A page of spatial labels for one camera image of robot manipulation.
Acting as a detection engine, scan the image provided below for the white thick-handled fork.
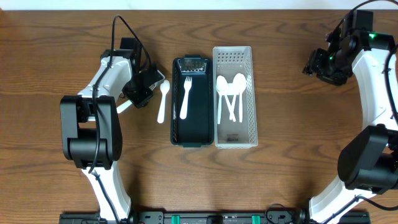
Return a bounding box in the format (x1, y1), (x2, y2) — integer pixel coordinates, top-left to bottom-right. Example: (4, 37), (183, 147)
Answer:
(180, 77), (192, 119)

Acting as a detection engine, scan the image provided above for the white plastic spoon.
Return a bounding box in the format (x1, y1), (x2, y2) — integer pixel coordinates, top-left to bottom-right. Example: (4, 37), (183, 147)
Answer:
(217, 90), (222, 124)
(233, 73), (246, 123)

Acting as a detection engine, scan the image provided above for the white plastic spoon angled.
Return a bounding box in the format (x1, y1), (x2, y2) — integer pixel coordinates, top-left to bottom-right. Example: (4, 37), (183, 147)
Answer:
(216, 75), (232, 110)

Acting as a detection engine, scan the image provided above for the white plastic spoon lowest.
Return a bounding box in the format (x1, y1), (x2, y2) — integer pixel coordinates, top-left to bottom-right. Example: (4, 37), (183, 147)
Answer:
(224, 82), (239, 122)

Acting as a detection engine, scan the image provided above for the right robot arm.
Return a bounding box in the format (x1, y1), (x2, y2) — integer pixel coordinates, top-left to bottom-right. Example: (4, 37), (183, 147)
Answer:
(295, 9), (397, 223)

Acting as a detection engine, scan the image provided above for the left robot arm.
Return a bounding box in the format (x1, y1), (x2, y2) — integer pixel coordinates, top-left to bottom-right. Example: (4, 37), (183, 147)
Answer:
(59, 37), (165, 223)

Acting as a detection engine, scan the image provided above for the pale green fork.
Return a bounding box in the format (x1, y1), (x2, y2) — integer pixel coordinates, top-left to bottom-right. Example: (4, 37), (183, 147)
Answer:
(116, 100), (132, 114)

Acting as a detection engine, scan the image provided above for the dark green plastic basket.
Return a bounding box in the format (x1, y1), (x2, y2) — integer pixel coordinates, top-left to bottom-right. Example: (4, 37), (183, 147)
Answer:
(170, 55), (215, 147)

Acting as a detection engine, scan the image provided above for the clear perforated plastic basket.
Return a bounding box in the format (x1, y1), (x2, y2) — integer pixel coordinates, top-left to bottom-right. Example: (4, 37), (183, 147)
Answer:
(213, 46), (258, 149)

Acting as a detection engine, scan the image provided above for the white thick-handled spoon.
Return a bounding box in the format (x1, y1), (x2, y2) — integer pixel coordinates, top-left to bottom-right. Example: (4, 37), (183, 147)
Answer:
(157, 80), (170, 124)

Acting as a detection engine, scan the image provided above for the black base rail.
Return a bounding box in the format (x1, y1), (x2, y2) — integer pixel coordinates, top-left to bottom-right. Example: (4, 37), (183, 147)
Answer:
(58, 208), (371, 224)

